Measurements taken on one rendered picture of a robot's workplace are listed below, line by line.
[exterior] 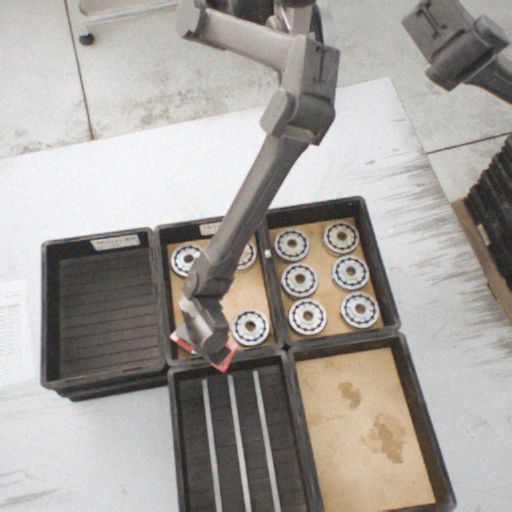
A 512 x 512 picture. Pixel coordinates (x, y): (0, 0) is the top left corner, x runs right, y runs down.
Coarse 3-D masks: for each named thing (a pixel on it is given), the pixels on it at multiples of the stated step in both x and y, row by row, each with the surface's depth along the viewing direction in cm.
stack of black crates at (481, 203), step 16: (496, 160) 210; (480, 176) 222; (496, 176) 212; (480, 192) 227; (496, 192) 216; (480, 208) 227; (496, 208) 217; (480, 224) 231; (496, 224) 220; (496, 240) 222; (496, 256) 227
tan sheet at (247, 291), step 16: (208, 240) 158; (256, 272) 154; (176, 288) 152; (240, 288) 152; (256, 288) 152; (176, 304) 150; (224, 304) 150; (240, 304) 150; (256, 304) 150; (176, 320) 148; (272, 336) 146
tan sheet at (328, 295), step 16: (304, 224) 160; (320, 224) 160; (352, 224) 160; (272, 240) 158; (320, 240) 158; (320, 256) 156; (320, 272) 154; (320, 288) 152; (336, 288) 152; (368, 288) 152; (288, 304) 150; (336, 304) 150; (336, 320) 148
